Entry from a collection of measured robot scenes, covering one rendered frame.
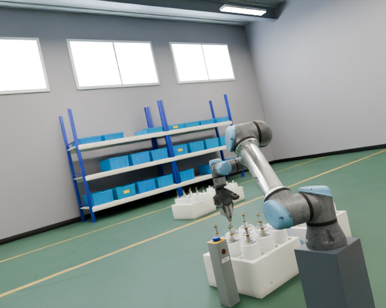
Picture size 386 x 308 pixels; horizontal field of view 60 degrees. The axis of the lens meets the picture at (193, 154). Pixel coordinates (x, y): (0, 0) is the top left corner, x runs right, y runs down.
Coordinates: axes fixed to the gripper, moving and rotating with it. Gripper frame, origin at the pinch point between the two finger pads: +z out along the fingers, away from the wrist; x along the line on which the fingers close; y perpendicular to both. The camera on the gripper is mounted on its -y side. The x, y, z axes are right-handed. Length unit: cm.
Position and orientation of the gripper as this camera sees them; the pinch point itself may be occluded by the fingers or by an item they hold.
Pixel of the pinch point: (230, 217)
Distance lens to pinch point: 202.7
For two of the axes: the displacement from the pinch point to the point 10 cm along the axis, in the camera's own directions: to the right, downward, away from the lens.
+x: -7.1, 1.6, -6.9
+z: 2.2, 9.8, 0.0
